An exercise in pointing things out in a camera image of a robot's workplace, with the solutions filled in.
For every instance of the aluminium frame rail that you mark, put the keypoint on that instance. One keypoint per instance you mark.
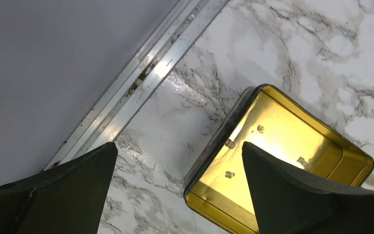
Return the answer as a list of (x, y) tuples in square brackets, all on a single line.
[(140, 78)]

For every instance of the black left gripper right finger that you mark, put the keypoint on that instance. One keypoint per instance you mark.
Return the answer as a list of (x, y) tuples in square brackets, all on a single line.
[(289, 200)]

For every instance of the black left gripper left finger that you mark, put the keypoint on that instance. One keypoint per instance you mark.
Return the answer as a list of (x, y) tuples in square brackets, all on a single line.
[(66, 199)]

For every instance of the gold metal tin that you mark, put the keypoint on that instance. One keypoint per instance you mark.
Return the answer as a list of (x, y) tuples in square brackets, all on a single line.
[(216, 186)]

